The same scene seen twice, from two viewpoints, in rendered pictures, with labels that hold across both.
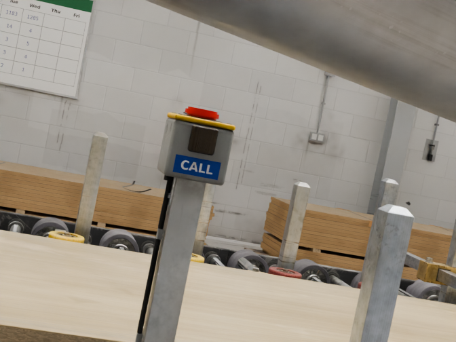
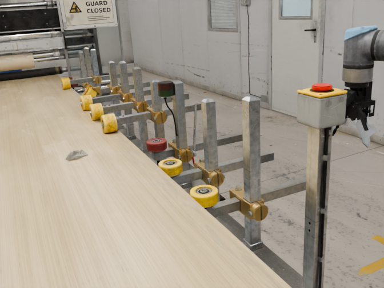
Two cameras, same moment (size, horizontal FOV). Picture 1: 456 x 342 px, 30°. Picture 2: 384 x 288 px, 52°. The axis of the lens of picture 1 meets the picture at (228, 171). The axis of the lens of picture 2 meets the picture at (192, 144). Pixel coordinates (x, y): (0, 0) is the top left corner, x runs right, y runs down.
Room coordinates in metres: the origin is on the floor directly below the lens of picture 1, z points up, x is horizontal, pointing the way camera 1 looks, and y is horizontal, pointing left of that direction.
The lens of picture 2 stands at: (1.41, 0.75, 1.40)
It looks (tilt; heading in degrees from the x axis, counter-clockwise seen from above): 19 degrees down; 258
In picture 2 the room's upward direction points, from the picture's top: 4 degrees counter-clockwise
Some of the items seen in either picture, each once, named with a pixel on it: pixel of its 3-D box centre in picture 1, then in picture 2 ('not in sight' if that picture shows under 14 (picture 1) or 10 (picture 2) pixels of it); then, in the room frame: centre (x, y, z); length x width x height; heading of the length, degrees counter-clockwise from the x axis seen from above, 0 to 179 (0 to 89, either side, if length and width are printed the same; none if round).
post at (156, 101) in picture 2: not in sight; (159, 132); (1.20, -0.94, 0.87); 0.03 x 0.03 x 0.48; 12
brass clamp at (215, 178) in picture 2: not in sight; (208, 173); (1.10, -0.48, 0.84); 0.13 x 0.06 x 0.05; 102
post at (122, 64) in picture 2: not in sight; (127, 104); (1.31, -1.43, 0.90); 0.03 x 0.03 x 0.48; 12
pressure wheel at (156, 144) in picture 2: not in sight; (157, 152); (1.25, -0.72, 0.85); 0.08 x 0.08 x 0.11
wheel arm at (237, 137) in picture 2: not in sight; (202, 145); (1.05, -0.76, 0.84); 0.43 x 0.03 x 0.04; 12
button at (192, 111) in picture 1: (201, 116); (322, 88); (0.98, 0.04, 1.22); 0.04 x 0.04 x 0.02
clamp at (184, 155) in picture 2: not in sight; (179, 151); (1.16, -0.72, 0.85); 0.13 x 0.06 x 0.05; 102
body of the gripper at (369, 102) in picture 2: not in sight; (356, 100); (0.62, -0.35, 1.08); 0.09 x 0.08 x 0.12; 14
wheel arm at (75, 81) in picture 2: not in sight; (99, 78); (1.45, -2.21, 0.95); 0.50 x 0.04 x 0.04; 12
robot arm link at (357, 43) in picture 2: not in sight; (360, 47); (0.63, -0.34, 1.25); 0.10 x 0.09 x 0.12; 121
